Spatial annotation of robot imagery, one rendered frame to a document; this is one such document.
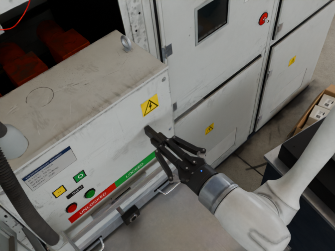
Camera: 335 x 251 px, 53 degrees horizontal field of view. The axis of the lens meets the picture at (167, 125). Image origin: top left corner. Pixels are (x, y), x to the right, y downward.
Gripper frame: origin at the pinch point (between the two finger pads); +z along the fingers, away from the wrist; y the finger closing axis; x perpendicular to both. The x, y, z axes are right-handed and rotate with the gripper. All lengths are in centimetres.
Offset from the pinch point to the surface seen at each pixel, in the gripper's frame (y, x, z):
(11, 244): -50, -39, 24
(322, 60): 192, -123, 35
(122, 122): -6.1, 8.6, 3.9
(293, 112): 132, -123, 19
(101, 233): -25.1, -31.9, 2.7
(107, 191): -17.2, -14.4, 3.8
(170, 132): 8.4, -10.0, 3.9
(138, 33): 18.1, 9.5, 27.1
